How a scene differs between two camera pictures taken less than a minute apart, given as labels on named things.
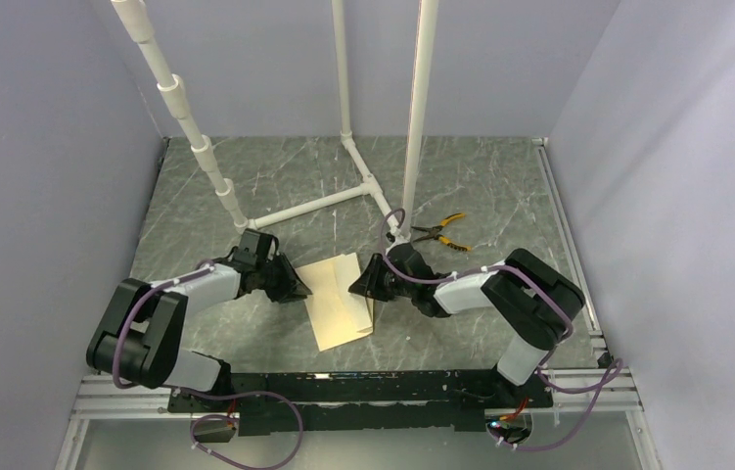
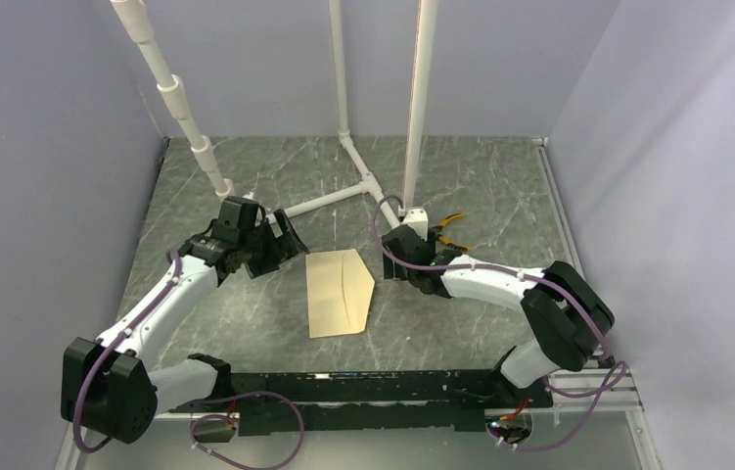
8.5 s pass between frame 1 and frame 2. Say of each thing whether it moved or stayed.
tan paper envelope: moved
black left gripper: moved
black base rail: stayed
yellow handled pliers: stayed
